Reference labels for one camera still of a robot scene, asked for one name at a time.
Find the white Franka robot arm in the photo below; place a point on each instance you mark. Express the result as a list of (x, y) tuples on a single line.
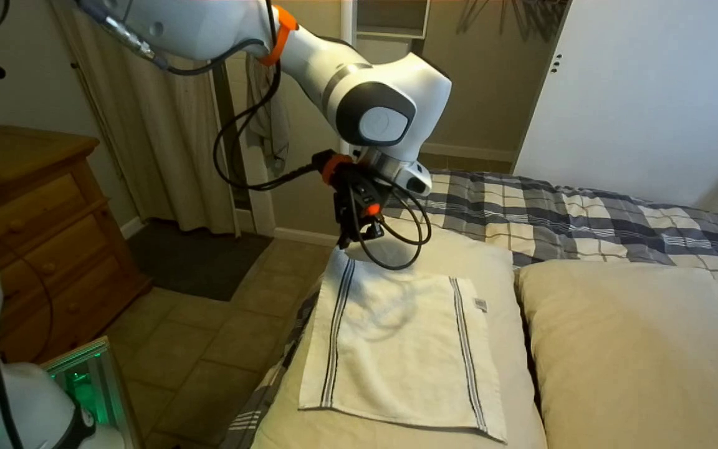
[(211, 27)]

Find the white towel with dark stripes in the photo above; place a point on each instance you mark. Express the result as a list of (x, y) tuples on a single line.
[(400, 357)]

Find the dark floor mat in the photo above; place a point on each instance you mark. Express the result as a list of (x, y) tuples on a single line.
[(194, 259)]

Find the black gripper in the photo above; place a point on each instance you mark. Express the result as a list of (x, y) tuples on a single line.
[(360, 198)]

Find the wooden dresser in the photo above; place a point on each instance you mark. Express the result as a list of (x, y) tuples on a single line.
[(36, 226)]

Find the plaid comforter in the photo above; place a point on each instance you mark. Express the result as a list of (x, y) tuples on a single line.
[(585, 216)]

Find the white closet door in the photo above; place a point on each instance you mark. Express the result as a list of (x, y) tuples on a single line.
[(649, 90)]

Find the beige curtain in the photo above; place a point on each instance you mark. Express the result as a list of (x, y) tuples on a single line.
[(168, 141)]

